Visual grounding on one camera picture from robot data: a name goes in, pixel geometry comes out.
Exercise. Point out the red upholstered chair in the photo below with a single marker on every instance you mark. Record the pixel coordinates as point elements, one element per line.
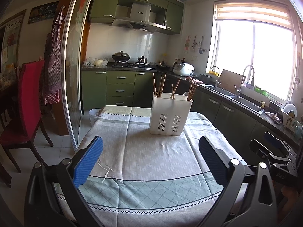
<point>21,131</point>

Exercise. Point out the steel kitchen sink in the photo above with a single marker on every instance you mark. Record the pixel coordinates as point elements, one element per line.
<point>253,107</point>

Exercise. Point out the black wok with lid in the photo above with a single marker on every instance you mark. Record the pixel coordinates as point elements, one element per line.
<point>121,57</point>

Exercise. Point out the sliding glass door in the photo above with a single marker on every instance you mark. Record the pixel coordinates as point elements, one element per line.
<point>70,66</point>

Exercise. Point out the window roller blind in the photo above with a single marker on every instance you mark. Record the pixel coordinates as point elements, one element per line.
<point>268,13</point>

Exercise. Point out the white trash bin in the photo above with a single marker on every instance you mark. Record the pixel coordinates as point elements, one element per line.
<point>93,115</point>

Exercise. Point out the steel range hood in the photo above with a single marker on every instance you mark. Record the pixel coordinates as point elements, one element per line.
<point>140,18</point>

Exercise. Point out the wooden cutting board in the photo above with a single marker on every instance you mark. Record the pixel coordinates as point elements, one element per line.
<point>230,81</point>

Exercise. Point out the checkered hanging apron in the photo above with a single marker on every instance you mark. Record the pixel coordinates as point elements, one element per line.
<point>52,62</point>

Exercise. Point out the green lower kitchen cabinets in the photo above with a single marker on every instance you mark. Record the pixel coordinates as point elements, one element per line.
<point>237,123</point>

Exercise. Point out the green upper kitchen cabinets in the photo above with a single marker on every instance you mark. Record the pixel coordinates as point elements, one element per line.
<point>164,16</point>

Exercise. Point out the small black pot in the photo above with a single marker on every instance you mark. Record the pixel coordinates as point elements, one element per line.
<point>142,60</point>

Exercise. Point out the white rice cooker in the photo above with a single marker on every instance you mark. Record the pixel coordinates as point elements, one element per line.
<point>183,69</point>

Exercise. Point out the dish rack with plates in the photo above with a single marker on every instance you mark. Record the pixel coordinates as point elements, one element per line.
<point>289,114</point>

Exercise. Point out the dark brown wooden chopstick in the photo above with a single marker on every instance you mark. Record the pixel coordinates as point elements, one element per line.
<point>192,84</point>

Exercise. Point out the patterned grey tablecloth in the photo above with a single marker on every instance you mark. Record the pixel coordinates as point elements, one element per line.
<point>142,179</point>

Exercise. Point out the green kitchen cabinets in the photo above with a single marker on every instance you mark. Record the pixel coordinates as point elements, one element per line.
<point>164,16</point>
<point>237,123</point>

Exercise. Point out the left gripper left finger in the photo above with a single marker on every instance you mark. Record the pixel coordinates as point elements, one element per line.
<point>53,197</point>

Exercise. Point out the chrome kitchen faucet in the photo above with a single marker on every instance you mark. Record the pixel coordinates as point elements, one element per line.
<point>238,89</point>

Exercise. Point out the white plastic utensil holder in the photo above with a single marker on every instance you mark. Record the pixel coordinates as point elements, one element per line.
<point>169,115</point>

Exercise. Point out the light wooden chopstick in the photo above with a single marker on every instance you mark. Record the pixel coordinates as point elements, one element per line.
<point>154,84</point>
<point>162,83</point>

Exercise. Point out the pale chopstick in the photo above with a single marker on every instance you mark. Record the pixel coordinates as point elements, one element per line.
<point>194,87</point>

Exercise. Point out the tan wooden chopstick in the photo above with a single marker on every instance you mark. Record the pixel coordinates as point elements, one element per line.
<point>160,78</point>

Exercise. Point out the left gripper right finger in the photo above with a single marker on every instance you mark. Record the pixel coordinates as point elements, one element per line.
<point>247,198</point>

